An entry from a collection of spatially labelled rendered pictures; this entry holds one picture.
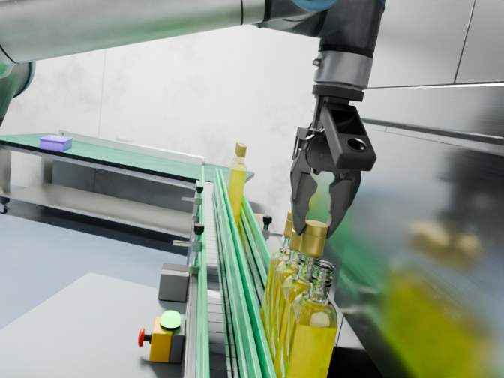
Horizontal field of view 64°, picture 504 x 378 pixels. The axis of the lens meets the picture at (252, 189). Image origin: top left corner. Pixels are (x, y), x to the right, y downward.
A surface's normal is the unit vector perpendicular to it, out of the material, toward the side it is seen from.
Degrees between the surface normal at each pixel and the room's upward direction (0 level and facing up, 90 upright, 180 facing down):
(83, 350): 0
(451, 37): 90
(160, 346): 90
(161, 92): 90
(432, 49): 90
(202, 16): 133
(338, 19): 120
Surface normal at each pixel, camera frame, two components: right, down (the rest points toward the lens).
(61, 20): 0.19, 0.59
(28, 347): 0.16, -0.97
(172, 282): 0.12, 0.22
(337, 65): -0.40, 0.12
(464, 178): -0.98, -0.13
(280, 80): -0.18, 0.17
